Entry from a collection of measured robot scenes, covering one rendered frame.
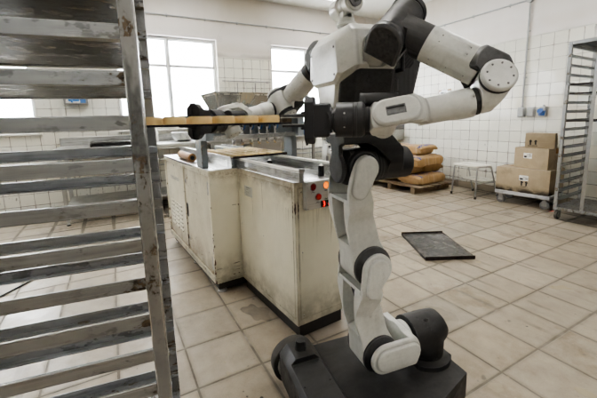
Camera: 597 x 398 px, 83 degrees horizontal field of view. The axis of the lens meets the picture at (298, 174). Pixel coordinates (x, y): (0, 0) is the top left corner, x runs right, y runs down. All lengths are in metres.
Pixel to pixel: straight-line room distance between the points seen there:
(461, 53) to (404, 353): 1.02
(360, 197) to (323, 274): 0.84
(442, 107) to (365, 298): 0.68
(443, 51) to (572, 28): 4.44
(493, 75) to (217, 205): 1.73
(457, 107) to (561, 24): 4.55
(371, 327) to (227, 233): 1.24
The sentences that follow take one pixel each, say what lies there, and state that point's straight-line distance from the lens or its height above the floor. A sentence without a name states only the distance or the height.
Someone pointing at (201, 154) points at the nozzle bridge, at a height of 0.93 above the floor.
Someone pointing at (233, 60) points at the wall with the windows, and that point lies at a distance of 5.62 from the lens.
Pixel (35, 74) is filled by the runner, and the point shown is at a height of 1.24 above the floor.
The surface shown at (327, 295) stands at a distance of 1.93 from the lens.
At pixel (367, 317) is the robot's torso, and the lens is 1.32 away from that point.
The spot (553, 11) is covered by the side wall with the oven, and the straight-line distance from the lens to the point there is 5.47.
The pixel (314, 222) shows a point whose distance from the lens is 1.72.
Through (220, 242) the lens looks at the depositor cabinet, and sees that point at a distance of 2.28.
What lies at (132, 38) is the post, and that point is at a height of 1.30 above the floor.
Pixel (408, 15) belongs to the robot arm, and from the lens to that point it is 0.97.
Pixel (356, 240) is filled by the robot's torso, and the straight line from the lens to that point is 1.17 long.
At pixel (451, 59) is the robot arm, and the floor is 1.27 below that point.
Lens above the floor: 1.14
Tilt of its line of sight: 9 degrees down
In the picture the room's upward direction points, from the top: 2 degrees counter-clockwise
